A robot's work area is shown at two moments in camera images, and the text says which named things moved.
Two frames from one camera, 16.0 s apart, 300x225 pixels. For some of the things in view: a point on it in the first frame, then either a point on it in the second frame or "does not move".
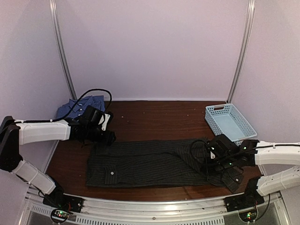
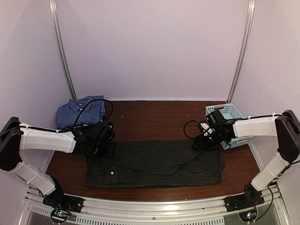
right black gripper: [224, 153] → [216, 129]
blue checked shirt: [97, 101] does not move
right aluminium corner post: [250, 17] does not move
